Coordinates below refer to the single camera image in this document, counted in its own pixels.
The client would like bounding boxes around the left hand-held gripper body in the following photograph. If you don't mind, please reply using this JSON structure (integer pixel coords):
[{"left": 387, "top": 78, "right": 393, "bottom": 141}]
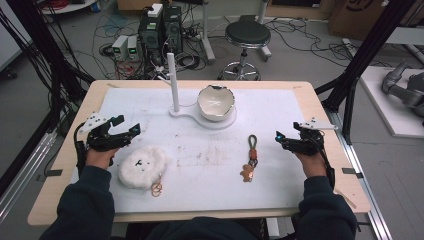
[{"left": 78, "top": 112, "right": 133, "bottom": 153}]

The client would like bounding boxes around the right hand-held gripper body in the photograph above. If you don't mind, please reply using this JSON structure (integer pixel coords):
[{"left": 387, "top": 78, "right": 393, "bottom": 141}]
[{"left": 289, "top": 117, "right": 339, "bottom": 157}]

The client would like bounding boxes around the person's left hand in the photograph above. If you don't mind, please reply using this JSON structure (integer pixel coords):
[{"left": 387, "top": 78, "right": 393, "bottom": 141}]
[{"left": 85, "top": 147, "right": 120, "bottom": 170}]

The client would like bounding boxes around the person's right hand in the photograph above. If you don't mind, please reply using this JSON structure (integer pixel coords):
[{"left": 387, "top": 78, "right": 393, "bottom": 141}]
[{"left": 295, "top": 150, "right": 328, "bottom": 179}]

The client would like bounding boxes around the wooden table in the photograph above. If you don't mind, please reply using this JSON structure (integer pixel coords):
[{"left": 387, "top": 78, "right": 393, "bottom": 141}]
[{"left": 27, "top": 79, "right": 372, "bottom": 227}]

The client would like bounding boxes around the white stand with pole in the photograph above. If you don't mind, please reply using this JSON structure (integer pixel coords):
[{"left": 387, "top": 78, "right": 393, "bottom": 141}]
[{"left": 156, "top": 52, "right": 238, "bottom": 131}]

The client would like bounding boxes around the grey power supply unit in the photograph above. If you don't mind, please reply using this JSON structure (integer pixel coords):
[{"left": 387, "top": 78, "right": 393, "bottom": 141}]
[
  {"left": 111, "top": 34, "right": 130, "bottom": 62},
  {"left": 126, "top": 35, "right": 142, "bottom": 62}
]

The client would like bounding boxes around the white eggshell-shaped bowl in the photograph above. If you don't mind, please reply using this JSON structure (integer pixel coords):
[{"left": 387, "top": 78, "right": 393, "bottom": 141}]
[{"left": 197, "top": 84, "right": 236, "bottom": 122}]

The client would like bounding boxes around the white platform board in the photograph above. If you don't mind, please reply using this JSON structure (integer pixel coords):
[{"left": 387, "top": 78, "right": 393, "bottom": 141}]
[{"left": 359, "top": 65, "right": 424, "bottom": 139}]

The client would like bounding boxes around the white table mat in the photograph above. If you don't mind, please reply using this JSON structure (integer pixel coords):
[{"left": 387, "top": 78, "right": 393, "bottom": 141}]
[{"left": 70, "top": 87, "right": 313, "bottom": 214}]

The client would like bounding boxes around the black computer tower white top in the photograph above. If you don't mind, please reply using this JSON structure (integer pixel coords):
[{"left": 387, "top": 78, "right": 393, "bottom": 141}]
[{"left": 137, "top": 3, "right": 165, "bottom": 66}]

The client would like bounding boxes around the white desk leg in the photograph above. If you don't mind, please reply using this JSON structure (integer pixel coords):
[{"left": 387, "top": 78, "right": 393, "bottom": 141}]
[
  {"left": 256, "top": 0, "right": 273, "bottom": 63},
  {"left": 199, "top": 0, "right": 217, "bottom": 64}
]

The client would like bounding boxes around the black round stool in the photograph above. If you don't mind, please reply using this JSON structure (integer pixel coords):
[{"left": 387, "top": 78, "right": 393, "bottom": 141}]
[{"left": 217, "top": 20, "right": 272, "bottom": 81}]

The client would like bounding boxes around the person's torso in dark clothing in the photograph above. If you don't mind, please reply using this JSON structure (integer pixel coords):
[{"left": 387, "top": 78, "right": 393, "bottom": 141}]
[{"left": 126, "top": 216, "right": 301, "bottom": 240}]

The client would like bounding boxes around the cardboard box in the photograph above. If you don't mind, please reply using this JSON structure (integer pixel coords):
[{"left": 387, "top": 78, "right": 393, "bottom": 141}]
[{"left": 327, "top": 0, "right": 389, "bottom": 42}]

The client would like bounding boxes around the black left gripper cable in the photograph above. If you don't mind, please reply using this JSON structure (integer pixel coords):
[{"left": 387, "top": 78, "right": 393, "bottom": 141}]
[{"left": 73, "top": 121, "right": 89, "bottom": 178}]

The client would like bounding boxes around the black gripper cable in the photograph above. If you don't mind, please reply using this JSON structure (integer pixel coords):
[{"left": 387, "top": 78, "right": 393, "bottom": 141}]
[
  {"left": 316, "top": 131, "right": 336, "bottom": 190},
  {"left": 73, "top": 121, "right": 89, "bottom": 178}
]

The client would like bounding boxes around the gingerbread figure keychain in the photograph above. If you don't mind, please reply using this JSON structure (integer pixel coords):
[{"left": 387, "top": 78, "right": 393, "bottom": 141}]
[{"left": 239, "top": 134, "right": 260, "bottom": 183}]

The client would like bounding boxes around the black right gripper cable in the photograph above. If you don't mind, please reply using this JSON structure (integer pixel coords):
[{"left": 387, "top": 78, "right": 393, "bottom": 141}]
[{"left": 316, "top": 131, "right": 336, "bottom": 190}]

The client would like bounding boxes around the white fluffy plush keychain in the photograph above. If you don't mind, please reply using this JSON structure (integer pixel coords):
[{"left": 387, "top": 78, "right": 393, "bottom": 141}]
[{"left": 117, "top": 145, "right": 170, "bottom": 198}]

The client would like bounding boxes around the aluminium rail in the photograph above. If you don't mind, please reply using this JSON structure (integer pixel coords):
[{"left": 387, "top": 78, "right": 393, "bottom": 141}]
[
  {"left": 0, "top": 128, "right": 58, "bottom": 224},
  {"left": 326, "top": 109, "right": 395, "bottom": 240}
]

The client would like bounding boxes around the tangle of floor cables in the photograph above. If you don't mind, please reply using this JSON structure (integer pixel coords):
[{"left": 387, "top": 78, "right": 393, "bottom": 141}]
[{"left": 93, "top": 6, "right": 209, "bottom": 80}]

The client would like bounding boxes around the black metal frame with cables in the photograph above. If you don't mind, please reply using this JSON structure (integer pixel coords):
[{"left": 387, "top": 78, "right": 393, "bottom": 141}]
[{"left": 0, "top": 0, "right": 96, "bottom": 198}]

